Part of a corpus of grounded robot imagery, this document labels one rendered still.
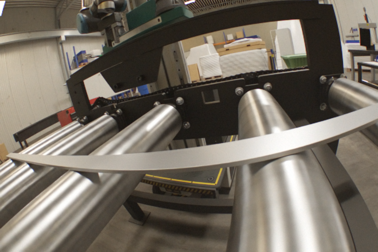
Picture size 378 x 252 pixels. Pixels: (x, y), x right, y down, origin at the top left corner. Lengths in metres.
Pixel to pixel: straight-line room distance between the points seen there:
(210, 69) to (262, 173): 8.55
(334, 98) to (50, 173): 0.83
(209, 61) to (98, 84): 5.80
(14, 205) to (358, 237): 0.68
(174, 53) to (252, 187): 0.96
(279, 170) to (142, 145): 0.26
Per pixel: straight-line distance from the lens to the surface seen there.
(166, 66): 1.12
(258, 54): 3.68
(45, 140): 0.85
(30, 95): 10.69
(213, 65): 8.60
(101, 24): 0.88
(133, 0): 1.30
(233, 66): 3.88
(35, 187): 0.52
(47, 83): 11.19
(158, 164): 0.18
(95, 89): 5.14
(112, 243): 1.39
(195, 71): 8.69
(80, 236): 0.26
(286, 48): 4.04
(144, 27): 0.92
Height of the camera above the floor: 1.01
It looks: 16 degrees down
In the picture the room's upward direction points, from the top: 14 degrees counter-clockwise
